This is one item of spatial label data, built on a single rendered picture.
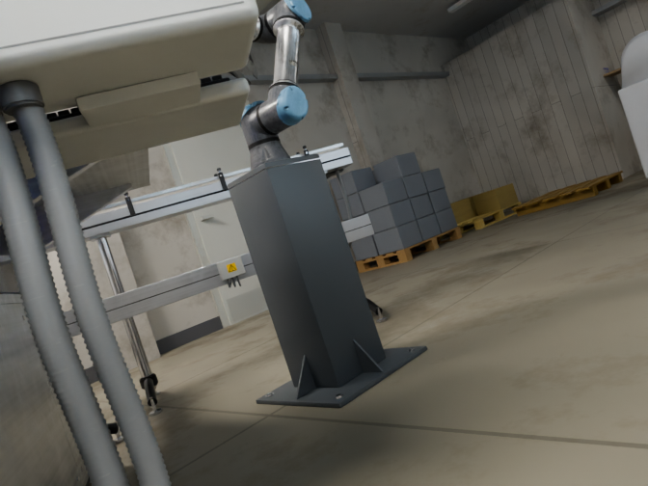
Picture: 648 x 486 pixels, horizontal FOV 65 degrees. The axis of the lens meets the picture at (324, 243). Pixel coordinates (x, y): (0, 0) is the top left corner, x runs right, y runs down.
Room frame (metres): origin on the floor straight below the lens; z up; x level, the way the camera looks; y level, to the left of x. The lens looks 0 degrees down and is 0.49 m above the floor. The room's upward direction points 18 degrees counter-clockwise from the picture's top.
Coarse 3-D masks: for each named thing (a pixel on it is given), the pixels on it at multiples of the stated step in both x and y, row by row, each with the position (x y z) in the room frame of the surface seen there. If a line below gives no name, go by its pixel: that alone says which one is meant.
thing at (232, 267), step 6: (234, 258) 2.51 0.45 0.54; (240, 258) 2.52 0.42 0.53; (216, 264) 2.52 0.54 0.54; (222, 264) 2.49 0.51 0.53; (228, 264) 2.50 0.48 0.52; (234, 264) 2.51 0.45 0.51; (240, 264) 2.51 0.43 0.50; (222, 270) 2.48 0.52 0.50; (228, 270) 2.49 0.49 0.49; (234, 270) 2.50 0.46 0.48; (240, 270) 2.51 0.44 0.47; (222, 276) 2.48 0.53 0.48; (228, 276) 2.49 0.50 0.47; (234, 276) 2.50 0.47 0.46
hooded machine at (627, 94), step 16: (624, 48) 4.84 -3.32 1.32; (640, 48) 4.73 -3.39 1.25; (624, 64) 4.85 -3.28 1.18; (640, 64) 4.76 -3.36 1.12; (624, 80) 4.88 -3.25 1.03; (640, 80) 4.79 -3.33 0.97; (624, 96) 4.88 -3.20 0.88; (640, 96) 4.79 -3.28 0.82; (640, 112) 4.82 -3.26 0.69; (640, 128) 4.85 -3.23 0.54; (640, 144) 4.88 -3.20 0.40; (640, 160) 4.91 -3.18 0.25
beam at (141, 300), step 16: (352, 224) 2.78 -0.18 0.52; (368, 224) 2.81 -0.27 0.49; (352, 240) 2.77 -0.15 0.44; (192, 272) 2.49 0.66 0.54; (208, 272) 2.51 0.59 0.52; (144, 288) 2.41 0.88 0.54; (160, 288) 2.43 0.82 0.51; (176, 288) 2.45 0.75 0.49; (192, 288) 2.48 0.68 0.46; (208, 288) 2.50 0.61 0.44; (112, 304) 2.36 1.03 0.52; (128, 304) 2.38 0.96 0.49; (144, 304) 2.40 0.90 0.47; (160, 304) 2.42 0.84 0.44; (112, 320) 2.35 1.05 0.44
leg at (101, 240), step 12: (96, 240) 2.39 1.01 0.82; (108, 252) 2.39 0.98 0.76; (108, 264) 2.38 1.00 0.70; (108, 276) 2.39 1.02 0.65; (120, 288) 2.39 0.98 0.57; (132, 324) 2.39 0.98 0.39; (132, 336) 2.38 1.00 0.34; (132, 348) 2.39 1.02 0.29; (144, 360) 2.39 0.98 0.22; (144, 372) 2.38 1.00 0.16
